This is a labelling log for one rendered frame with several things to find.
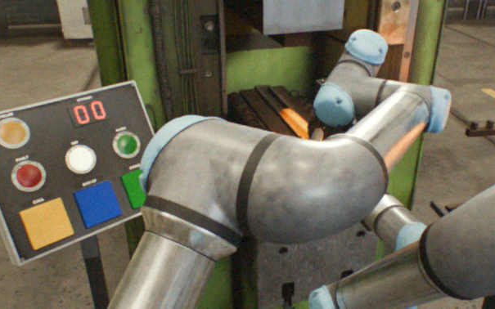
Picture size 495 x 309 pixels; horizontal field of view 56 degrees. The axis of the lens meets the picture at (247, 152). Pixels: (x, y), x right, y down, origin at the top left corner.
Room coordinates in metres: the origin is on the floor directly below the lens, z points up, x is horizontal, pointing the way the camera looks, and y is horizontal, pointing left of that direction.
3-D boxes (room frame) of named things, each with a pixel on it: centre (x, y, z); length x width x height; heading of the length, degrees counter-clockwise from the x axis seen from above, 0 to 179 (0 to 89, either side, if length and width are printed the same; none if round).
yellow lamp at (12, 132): (0.79, 0.44, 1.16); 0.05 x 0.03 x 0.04; 105
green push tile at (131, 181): (0.85, 0.23, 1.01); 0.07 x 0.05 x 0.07; 130
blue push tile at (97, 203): (0.79, 0.30, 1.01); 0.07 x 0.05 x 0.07; 130
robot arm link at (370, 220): (0.74, -0.26, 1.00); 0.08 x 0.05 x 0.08; 105
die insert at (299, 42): (1.36, -0.10, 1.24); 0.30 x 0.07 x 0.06; 15
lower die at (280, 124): (1.31, -0.08, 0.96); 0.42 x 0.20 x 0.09; 15
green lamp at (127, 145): (0.89, 0.26, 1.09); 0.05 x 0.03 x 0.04; 105
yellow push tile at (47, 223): (0.72, 0.38, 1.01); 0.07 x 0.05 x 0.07; 130
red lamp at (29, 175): (0.76, 0.41, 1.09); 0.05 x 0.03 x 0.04; 105
